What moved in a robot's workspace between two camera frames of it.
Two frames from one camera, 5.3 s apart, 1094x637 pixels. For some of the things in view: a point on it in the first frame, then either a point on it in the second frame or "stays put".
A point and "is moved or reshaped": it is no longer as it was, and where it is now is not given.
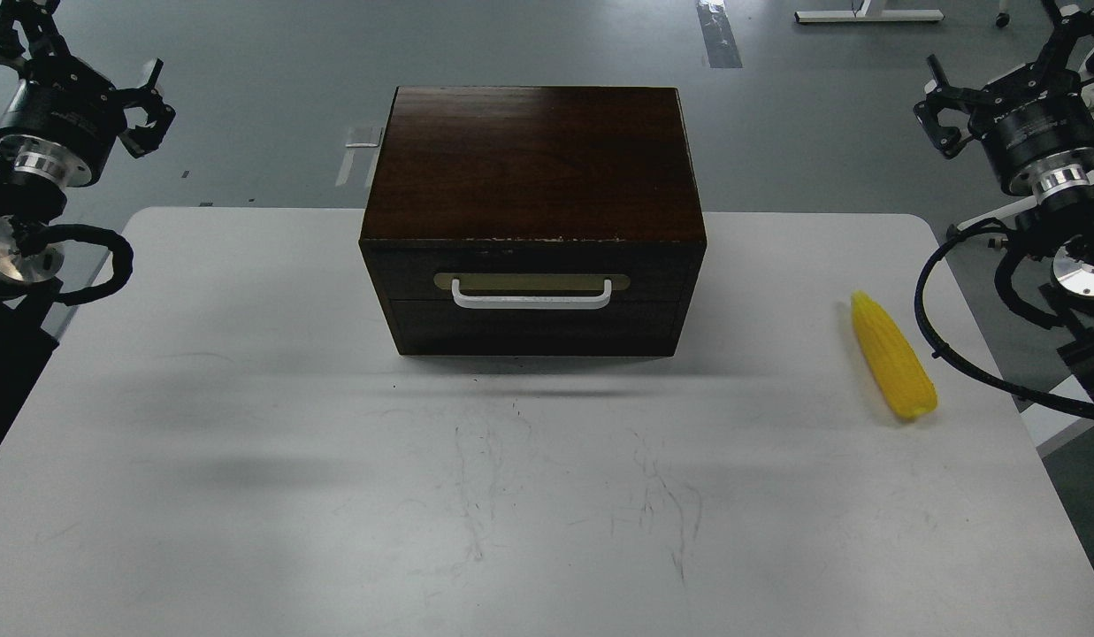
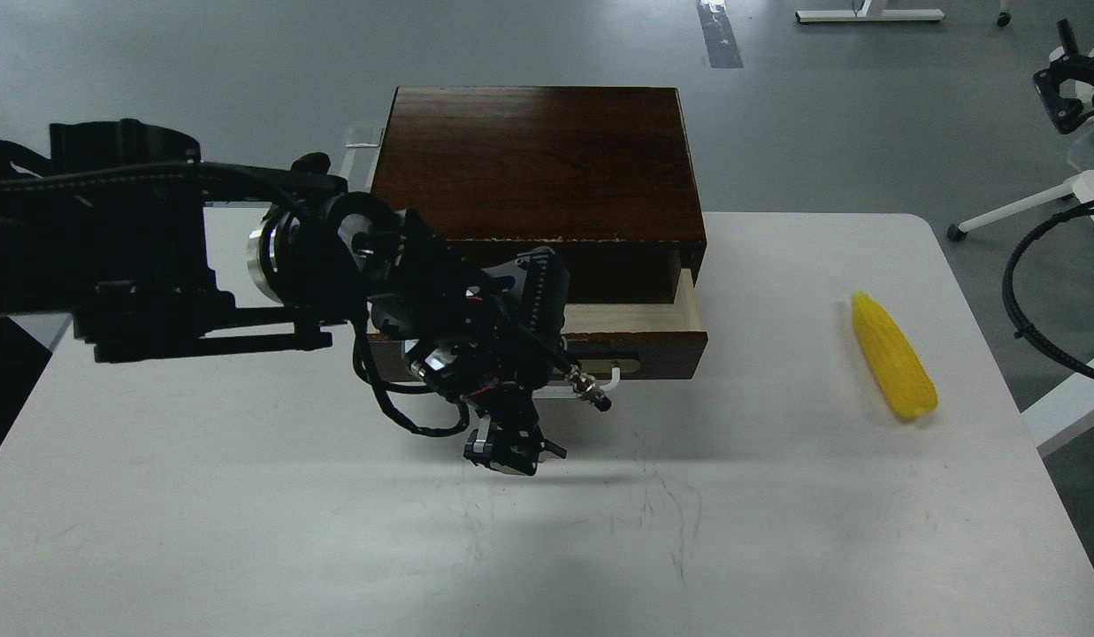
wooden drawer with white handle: x=538 y=287 is moved or reshaped
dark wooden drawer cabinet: x=534 y=221 stays put
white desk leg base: x=870 y=11 stays put
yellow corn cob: x=896 y=360 stays put
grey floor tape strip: x=720 y=42 stays put
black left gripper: x=65 y=118 -> x=490 y=334
